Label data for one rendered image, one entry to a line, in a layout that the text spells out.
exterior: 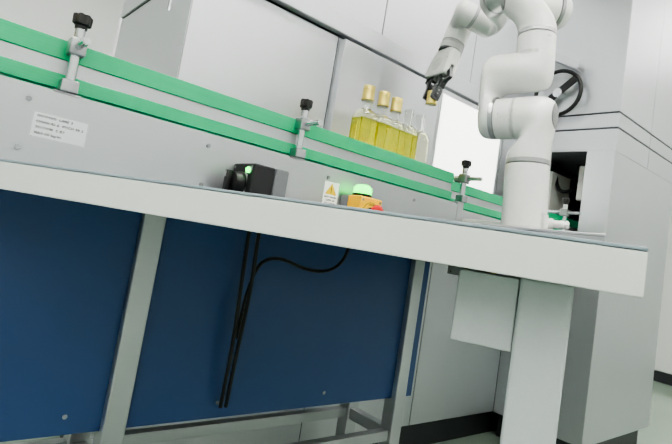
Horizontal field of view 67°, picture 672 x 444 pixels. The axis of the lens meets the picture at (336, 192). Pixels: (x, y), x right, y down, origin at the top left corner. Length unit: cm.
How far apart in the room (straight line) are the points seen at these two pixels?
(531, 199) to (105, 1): 384
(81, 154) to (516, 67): 91
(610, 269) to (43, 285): 81
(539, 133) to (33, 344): 103
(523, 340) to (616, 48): 206
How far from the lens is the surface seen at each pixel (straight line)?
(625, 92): 238
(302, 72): 151
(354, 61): 161
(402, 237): 42
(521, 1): 131
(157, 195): 54
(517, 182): 117
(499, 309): 45
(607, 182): 227
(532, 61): 124
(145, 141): 95
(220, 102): 104
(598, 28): 250
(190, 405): 110
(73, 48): 93
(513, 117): 121
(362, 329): 132
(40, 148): 91
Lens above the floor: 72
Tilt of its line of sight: 5 degrees up
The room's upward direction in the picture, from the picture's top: 9 degrees clockwise
